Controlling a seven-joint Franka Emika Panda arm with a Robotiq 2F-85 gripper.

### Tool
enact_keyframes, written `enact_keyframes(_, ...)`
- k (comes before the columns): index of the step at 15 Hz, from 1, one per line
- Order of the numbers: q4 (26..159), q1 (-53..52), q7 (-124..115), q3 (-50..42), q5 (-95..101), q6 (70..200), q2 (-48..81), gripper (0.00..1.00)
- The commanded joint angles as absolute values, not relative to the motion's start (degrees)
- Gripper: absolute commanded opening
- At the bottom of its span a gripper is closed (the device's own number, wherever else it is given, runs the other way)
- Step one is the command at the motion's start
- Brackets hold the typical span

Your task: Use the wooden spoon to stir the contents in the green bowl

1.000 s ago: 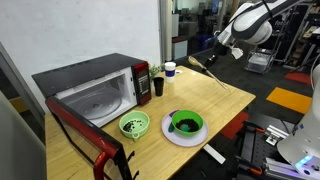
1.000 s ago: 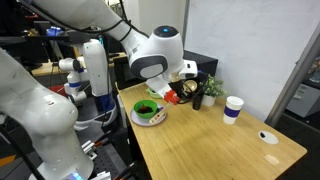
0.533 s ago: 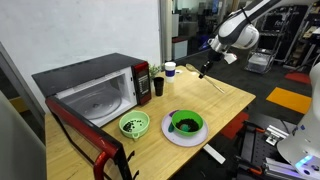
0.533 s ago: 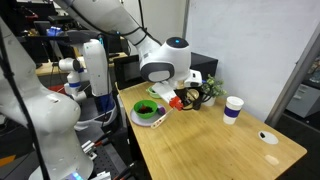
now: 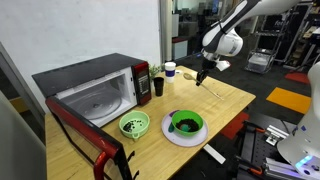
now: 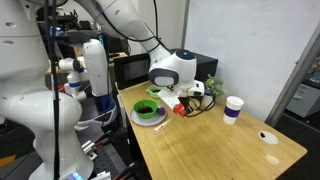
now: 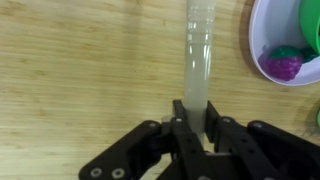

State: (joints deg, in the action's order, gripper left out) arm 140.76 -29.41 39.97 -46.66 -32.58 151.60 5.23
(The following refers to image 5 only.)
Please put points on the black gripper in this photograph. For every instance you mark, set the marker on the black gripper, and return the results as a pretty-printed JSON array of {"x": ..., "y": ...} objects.
[{"x": 208, "y": 63}]

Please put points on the white plastic stick tool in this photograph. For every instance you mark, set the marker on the white plastic stick tool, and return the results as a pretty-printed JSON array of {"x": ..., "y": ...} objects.
[{"x": 208, "y": 88}]

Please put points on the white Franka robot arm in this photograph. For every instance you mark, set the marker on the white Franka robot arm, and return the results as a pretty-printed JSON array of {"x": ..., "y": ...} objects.
[{"x": 300, "y": 140}]

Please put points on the white paper cup blue band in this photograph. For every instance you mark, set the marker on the white paper cup blue band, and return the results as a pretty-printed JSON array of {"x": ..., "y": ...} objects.
[{"x": 170, "y": 72}]

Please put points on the grey blue cabinet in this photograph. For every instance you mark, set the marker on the grey blue cabinet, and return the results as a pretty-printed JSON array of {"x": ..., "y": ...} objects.
[{"x": 180, "y": 48}]

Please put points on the black cup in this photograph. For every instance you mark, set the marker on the black cup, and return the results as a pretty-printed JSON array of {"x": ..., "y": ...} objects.
[{"x": 158, "y": 87}]

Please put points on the small plant in white pot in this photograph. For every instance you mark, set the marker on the small plant in white pot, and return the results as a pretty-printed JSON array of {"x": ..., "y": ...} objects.
[{"x": 155, "y": 70}]

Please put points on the red floor mat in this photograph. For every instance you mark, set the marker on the red floor mat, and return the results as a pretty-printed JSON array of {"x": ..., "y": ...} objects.
[
  {"x": 298, "y": 78},
  {"x": 235, "y": 126}
]

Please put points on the pale grey round plate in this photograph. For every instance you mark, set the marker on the pale grey round plate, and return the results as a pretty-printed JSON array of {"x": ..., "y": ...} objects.
[{"x": 183, "y": 140}]

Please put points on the white flat bar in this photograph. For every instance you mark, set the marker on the white flat bar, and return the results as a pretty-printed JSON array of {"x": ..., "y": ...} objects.
[{"x": 215, "y": 154}]

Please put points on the black perforated breadboard table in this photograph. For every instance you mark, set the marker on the black perforated breadboard table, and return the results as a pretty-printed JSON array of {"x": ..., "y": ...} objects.
[{"x": 253, "y": 146}]

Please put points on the orange floor mat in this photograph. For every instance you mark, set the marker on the orange floor mat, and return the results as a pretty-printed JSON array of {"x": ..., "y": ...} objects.
[{"x": 290, "y": 100}]

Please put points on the black and red microwave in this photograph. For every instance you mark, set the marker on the black and red microwave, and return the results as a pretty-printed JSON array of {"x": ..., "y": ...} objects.
[{"x": 86, "y": 76}]

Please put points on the aluminium extrusion bracket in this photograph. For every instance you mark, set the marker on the aluminium extrusion bracket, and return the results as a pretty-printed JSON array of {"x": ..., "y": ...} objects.
[{"x": 276, "y": 133}]

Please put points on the grey metal frame post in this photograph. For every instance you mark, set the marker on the grey metal frame post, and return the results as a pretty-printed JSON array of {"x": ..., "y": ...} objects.
[{"x": 16, "y": 140}]

